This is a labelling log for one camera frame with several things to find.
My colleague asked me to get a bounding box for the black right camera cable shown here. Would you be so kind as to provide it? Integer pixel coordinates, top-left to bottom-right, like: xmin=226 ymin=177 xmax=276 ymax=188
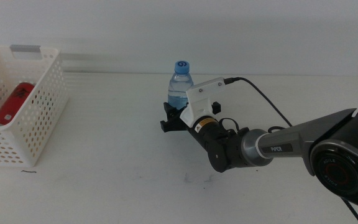
xmin=223 ymin=77 xmax=293 ymax=133

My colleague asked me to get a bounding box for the black arm base cable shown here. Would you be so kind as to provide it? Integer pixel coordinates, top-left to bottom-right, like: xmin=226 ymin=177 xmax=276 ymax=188
xmin=340 ymin=197 xmax=358 ymax=224

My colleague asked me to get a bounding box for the red cola can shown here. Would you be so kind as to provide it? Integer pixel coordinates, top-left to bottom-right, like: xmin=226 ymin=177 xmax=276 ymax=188
xmin=0 ymin=82 xmax=36 ymax=127

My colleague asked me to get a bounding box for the white perforated plastic basket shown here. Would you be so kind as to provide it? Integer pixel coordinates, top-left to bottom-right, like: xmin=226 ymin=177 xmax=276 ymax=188
xmin=0 ymin=45 xmax=69 ymax=168

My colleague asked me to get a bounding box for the thin black gripper cable loop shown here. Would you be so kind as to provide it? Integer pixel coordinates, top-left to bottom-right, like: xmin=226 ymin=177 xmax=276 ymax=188
xmin=218 ymin=117 xmax=241 ymax=133

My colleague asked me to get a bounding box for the clear water bottle blue cap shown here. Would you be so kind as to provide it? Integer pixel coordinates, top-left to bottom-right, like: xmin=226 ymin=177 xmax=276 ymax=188
xmin=167 ymin=60 xmax=195 ymax=110

